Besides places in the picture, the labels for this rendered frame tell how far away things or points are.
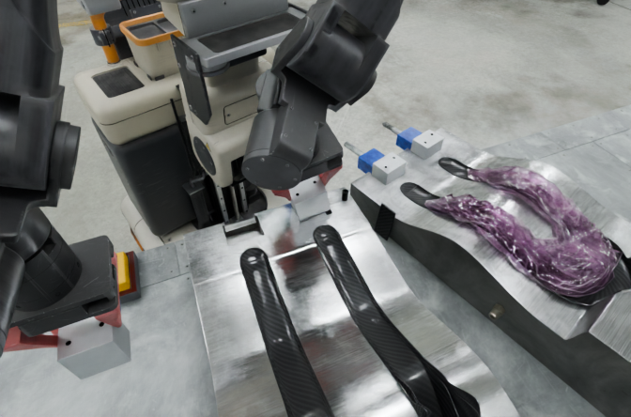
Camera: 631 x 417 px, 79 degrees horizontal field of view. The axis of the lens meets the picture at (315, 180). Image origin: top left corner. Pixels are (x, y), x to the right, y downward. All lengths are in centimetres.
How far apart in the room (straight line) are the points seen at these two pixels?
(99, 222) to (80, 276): 160
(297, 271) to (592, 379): 38
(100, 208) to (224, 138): 124
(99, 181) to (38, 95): 193
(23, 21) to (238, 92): 65
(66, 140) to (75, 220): 177
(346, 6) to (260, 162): 15
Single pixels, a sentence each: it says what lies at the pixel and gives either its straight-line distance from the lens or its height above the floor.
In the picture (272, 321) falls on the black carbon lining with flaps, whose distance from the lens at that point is 51.
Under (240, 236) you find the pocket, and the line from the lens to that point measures 60.
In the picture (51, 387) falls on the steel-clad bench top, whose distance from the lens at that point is 65.
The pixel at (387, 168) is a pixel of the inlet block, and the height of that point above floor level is 88.
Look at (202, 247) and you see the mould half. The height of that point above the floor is 89.
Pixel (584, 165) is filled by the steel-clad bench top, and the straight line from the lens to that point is 97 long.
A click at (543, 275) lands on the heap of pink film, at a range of 61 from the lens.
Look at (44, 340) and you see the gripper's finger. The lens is 45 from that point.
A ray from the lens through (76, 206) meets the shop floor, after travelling 212.
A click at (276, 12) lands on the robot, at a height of 104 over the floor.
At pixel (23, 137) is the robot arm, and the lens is 27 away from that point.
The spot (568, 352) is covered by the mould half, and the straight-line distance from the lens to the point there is 60.
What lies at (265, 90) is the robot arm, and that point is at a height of 113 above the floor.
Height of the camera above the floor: 133
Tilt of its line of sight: 44 degrees down
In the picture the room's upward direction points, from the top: straight up
